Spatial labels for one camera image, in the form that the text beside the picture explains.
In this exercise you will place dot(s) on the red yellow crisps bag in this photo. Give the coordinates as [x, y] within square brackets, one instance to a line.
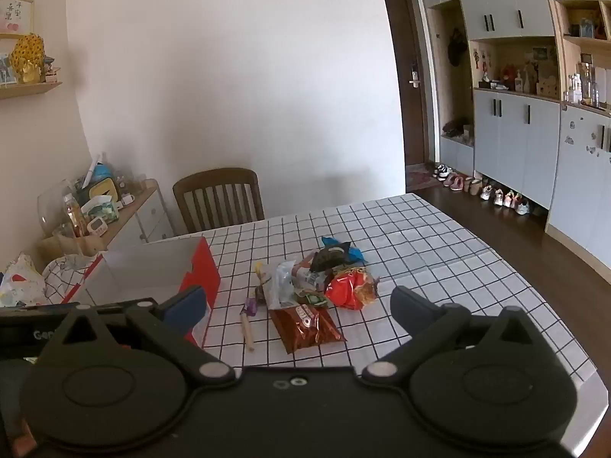
[348, 291]

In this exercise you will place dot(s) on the group of glass jars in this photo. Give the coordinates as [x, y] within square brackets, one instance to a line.
[129, 181]

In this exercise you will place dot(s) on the sausage stick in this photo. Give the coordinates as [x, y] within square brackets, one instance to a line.
[247, 331]

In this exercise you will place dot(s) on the brown crisps bag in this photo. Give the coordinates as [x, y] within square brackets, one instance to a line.
[305, 327]

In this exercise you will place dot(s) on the small white gadget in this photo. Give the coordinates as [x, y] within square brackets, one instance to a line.
[126, 199]

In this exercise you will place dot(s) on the red white cardboard box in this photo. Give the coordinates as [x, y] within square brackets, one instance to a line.
[143, 267]

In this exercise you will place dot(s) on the brown paper bag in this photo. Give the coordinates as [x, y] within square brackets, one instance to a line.
[62, 250]

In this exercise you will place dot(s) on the white wooden sideboard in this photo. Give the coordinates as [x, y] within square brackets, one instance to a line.
[148, 219]

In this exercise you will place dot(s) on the group of glass bottles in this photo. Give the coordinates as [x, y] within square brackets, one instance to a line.
[587, 86]

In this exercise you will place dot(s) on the golden ornament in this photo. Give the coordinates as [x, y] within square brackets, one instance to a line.
[27, 57]

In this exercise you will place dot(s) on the beige green-label packet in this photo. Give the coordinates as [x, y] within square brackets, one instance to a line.
[312, 298]

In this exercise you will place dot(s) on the checkered white tablecloth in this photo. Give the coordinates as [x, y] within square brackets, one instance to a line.
[429, 248]

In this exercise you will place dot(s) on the dark hanging bag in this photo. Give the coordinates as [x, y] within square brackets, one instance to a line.
[457, 47]

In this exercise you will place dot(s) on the balloon printed bag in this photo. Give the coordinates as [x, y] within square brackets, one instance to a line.
[21, 281]

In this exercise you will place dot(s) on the tissue pack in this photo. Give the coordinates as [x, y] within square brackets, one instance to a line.
[100, 210]

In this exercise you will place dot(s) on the row of shoes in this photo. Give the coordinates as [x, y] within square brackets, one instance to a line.
[496, 196]

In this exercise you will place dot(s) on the doormat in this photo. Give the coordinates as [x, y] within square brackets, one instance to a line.
[420, 176]

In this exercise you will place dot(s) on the white paper tube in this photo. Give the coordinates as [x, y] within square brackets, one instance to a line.
[93, 169]

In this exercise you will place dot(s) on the framed wall picture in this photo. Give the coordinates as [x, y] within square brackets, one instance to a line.
[14, 14]

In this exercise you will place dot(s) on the blue foil packet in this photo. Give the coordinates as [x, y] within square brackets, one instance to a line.
[355, 254]

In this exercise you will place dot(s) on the blue bag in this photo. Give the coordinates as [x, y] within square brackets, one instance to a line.
[102, 172]

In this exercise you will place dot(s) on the row of shelf ornaments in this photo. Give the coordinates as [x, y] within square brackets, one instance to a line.
[520, 78]

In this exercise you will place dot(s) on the white kitchen timer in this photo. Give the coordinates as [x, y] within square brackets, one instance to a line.
[98, 225]

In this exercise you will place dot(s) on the brown door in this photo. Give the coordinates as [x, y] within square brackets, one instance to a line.
[405, 119]

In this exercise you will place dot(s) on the large glass vase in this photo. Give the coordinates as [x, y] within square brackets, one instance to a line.
[50, 200]

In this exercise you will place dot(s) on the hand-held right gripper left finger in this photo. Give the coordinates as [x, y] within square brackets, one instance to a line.
[186, 307]

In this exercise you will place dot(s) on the wooden wall shelf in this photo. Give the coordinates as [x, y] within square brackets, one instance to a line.
[28, 89]

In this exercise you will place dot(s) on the orange drink bottle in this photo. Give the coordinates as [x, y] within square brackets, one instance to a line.
[75, 217]

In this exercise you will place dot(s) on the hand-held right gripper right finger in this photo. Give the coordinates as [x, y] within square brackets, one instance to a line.
[410, 312]

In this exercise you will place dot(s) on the wooden slat-back chair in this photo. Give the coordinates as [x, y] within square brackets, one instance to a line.
[215, 179]

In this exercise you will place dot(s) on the clear white plastic packet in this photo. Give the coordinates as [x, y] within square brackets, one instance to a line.
[281, 281]

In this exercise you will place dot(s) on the white wooden wall cabinet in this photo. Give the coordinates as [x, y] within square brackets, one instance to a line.
[510, 129]

